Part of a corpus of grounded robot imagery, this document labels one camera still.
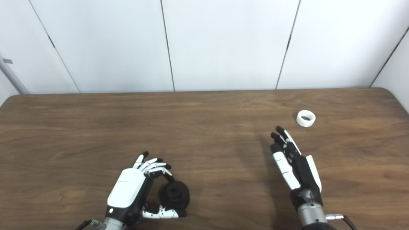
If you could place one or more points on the gray wall corner pole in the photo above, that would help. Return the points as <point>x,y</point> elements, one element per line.
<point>14,78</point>

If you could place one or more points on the small gray pole tag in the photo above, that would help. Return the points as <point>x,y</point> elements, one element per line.
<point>7,61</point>

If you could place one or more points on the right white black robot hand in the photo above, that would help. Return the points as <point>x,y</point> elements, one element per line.
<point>300,172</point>

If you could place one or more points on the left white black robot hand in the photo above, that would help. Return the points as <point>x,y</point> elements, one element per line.
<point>127,188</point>

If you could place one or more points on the round black part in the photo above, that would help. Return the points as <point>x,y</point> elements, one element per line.
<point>175,196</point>

